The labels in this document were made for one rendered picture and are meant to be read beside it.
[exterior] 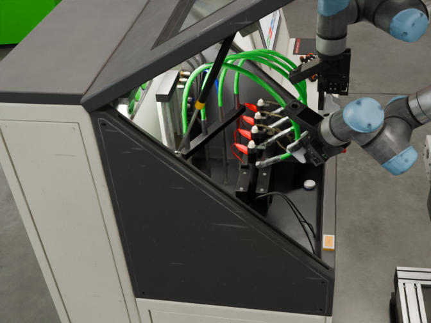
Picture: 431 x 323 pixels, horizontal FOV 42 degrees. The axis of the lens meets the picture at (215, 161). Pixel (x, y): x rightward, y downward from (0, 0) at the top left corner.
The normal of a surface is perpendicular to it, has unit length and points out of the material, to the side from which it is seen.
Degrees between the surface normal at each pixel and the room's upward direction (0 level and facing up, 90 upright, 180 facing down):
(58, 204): 90
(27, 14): 90
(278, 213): 0
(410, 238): 0
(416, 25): 90
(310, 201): 0
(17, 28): 90
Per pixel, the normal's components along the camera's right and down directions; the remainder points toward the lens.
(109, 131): -0.18, 0.60
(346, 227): -0.07, -0.80
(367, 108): 0.31, -0.22
